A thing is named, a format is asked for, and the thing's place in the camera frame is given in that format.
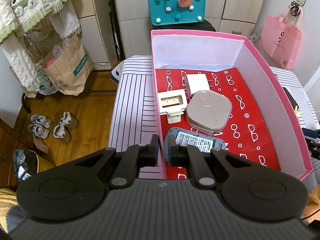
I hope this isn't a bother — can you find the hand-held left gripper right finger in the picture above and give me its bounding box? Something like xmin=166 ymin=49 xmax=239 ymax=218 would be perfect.
xmin=168 ymin=135 xmax=253 ymax=189

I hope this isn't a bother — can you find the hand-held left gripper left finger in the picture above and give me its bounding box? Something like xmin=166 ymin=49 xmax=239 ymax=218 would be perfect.
xmin=72 ymin=134 xmax=160 ymax=189

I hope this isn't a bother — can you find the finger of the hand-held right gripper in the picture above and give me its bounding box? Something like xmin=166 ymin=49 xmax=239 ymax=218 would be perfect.
xmin=301 ymin=127 xmax=320 ymax=138
xmin=309 ymin=139 xmax=320 ymax=159

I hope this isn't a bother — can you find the blue-grey device with label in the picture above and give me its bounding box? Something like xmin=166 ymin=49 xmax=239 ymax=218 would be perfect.
xmin=163 ymin=127 xmax=226 ymax=165

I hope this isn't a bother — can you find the matte black box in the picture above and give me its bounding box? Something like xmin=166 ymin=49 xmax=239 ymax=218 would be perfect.
xmin=282 ymin=87 xmax=298 ymax=108

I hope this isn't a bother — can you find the cream plastic adapter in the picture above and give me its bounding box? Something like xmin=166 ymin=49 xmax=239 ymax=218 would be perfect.
xmin=157 ymin=89 xmax=188 ymax=125

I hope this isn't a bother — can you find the pink cardboard box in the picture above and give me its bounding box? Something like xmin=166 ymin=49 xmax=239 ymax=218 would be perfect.
xmin=151 ymin=29 xmax=313 ymax=181

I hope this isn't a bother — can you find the beige rounded case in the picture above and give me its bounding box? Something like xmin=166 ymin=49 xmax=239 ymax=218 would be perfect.
xmin=185 ymin=90 xmax=232 ymax=135

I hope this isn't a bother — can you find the white charger plug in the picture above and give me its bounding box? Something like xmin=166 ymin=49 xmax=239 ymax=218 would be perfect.
xmin=184 ymin=74 xmax=215 ymax=98

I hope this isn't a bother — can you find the striped tablecloth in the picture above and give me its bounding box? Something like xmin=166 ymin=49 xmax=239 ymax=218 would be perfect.
xmin=109 ymin=55 xmax=320 ymax=188

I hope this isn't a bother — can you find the red sheet with white print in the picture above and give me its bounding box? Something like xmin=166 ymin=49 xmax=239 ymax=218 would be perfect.
xmin=155 ymin=67 xmax=282 ymax=180

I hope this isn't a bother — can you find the pink shopping bag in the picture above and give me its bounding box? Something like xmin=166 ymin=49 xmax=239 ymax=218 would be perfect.
xmin=259 ymin=6 xmax=302 ymax=70

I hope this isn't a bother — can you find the yellow basket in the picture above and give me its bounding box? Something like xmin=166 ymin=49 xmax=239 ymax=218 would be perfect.
xmin=24 ymin=150 xmax=57 ymax=173

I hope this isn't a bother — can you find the brown paper bag green label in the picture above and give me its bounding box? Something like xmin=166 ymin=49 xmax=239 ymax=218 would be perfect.
xmin=41 ymin=34 xmax=93 ymax=95

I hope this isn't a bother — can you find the light wood wardrobe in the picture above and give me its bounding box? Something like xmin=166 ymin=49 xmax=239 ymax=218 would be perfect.
xmin=112 ymin=0 xmax=269 ymax=62

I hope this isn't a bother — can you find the white and green plastic bag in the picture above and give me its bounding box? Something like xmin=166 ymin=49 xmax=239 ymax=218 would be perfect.
xmin=34 ymin=62 xmax=58 ymax=95

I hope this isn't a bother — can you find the dark plastic bag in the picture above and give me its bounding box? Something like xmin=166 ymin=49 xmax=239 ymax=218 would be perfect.
xmin=14 ymin=149 xmax=38 ymax=183

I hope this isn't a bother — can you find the black clothes rack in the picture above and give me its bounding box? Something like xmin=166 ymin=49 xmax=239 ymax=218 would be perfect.
xmin=21 ymin=87 xmax=118 ymax=114

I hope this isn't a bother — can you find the black pole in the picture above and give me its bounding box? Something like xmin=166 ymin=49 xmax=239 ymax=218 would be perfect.
xmin=106 ymin=0 xmax=125 ymax=61

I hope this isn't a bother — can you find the teal felt handbag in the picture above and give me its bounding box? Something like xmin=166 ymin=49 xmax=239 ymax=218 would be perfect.
xmin=147 ymin=0 xmax=206 ymax=26

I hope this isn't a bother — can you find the yellow striped cloth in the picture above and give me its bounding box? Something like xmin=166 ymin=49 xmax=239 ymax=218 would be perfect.
xmin=0 ymin=187 xmax=19 ymax=208

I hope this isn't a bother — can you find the brown paper bag black print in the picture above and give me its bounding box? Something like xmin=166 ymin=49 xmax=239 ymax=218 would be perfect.
xmin=24 ymin=20 xmax=63 ymax=60

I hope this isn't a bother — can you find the cream and green fluffy robe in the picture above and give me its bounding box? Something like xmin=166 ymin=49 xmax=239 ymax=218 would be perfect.
xmin=0 ymin=0 xmax=82 ymax=93

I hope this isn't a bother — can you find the black hair tie bundle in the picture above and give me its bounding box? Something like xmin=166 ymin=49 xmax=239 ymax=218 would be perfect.
xmin=290 ymin=0 xmax=307 ymax=18

